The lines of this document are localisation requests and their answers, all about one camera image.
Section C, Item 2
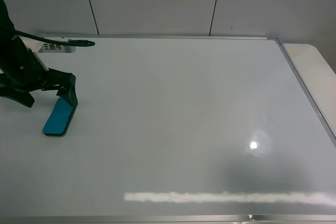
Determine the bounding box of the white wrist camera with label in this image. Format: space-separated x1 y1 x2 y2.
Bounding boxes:
20 36 76 71

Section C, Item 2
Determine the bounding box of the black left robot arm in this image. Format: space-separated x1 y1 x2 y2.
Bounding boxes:
1 0 78 108

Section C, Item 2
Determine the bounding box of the teal whiteboard eraser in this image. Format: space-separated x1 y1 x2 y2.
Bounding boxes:
42 98 78 137

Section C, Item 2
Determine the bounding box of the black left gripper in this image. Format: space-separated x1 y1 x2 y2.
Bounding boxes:
1 35 78 108

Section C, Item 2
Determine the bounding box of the white whiteboard with aluminium frame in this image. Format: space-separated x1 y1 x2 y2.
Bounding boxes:
1 37 335 223

